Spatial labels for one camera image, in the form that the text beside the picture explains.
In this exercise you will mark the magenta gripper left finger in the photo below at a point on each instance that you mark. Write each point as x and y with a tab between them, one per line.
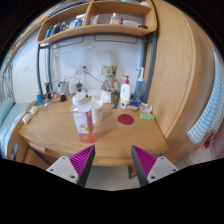
75	168

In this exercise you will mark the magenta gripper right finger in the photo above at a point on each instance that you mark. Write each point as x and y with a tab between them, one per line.
150	168

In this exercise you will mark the wooden desk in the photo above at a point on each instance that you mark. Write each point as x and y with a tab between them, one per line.
52	132

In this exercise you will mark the green packet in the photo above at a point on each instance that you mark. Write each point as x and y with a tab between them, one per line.
147	116

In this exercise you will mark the dark red round coaster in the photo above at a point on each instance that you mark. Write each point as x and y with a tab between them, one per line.
125	119

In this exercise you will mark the clear bottle with orange liquid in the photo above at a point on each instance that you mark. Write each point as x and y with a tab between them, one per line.
82	115

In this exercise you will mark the white cup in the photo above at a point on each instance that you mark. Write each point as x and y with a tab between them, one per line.
97	111

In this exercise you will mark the white tissue box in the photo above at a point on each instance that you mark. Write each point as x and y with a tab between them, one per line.
102	96

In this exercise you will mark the white striped towel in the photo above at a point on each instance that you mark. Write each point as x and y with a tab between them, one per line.
212	115

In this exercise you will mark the wooden wardrobe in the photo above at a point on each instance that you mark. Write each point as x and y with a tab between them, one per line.
183	77

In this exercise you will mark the blue small bottle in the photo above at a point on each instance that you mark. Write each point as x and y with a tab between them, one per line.
39	97

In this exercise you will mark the clear pump bottle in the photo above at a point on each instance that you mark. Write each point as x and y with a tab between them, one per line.
140	85

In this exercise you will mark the white lotion pump bottle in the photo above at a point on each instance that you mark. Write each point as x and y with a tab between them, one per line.
125	91

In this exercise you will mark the light blue bed mattress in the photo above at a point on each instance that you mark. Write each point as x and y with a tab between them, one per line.
10	113

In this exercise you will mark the Groot figurine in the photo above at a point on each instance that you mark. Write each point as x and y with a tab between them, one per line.
111	84

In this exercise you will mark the wooden wall shelf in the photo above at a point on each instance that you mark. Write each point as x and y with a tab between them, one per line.
102	17

